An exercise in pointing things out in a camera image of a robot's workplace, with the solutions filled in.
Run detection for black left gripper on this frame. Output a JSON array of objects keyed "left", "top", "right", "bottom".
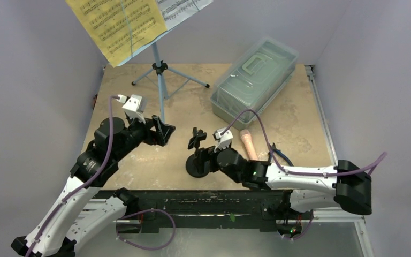
[{"left": 113, "top": 111, "right": 174, "bottom": 161}]

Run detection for black microphone desk stand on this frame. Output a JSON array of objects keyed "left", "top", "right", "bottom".
[{"left": 186, "top": 127, "right": 210, "bottom": 178}]

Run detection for light blue music stand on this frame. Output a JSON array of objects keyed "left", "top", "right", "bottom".
[{"left": 113, "top": 0, "right": 214, "bottom": 123}]

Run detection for yellow sheet music page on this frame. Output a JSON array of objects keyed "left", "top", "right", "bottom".
[{"left": 66, "top": 0, "right": 167, "bottom": 67}]

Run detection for white sheet music page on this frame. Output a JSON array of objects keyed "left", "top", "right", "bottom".
[{"left": 156, "top": 0, "right": 213, "bottom": 30}]

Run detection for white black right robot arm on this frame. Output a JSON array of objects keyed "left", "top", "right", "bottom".
[{"left": 186, "top": 147, "right": 372, "bottom": 218}]

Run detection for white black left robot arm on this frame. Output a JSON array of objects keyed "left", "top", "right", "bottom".
[{"left": 11, "top": 115, "right": 176, "bottom": 256}]

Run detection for blue black pliers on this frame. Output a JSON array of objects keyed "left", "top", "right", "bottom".
[{"left": 269, "top": 143, "right": 293, "bottom": 166}]

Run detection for clear plastic storage box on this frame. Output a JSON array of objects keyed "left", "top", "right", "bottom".
[{"left": 210, "top": 37, "right": 299, "bottom": 130}]

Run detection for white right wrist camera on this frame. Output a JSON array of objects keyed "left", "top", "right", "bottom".
[{"left": 213, "top": 127, "right": 233, "bottom": 153}]

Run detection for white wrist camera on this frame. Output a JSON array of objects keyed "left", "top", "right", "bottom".
[
  {"left": 213, "top": 127, "right": 233, "bottom": 153},
  {"left": 117, "top": 94, "right": 147, "bottom": 124}
]

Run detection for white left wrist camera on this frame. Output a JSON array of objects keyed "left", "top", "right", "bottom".
[{"left": 117, "top": 94, "right": 147, "bottom": 124}]

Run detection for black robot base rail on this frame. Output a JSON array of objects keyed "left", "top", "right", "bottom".
[{"left": 85, "top": 190, "right": 319, "bottom": 235}]

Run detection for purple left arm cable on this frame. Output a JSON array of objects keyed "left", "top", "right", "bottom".
[{"left": 25, "top": 95, "right": 121, "bottom": 257}]

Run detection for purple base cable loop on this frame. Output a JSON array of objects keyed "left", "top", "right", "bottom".
[{"left": 115, "top": 208, "right": 177, "bottom": 251}]

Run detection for aluminium frame rail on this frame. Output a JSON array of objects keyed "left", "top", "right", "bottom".
[{"left": 305, "top": 65, "right": 366, "bottom": 223}]

